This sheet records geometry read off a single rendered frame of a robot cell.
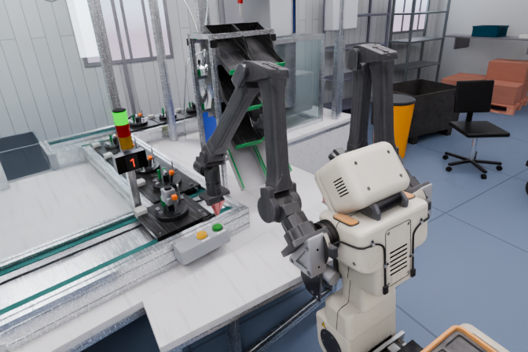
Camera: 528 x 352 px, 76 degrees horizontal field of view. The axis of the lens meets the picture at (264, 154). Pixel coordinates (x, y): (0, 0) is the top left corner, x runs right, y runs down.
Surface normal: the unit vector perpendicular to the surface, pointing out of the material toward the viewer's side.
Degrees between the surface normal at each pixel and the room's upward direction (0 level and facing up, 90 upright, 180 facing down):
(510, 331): 0
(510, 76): 90
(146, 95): 90
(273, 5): 90
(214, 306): 0
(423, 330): 0
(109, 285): 90
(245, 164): 45
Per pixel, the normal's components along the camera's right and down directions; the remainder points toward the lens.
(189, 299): -0.04, -0.92
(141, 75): 0.53, 0.32
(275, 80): 0.62, 0.06
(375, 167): 0.36, -0.39
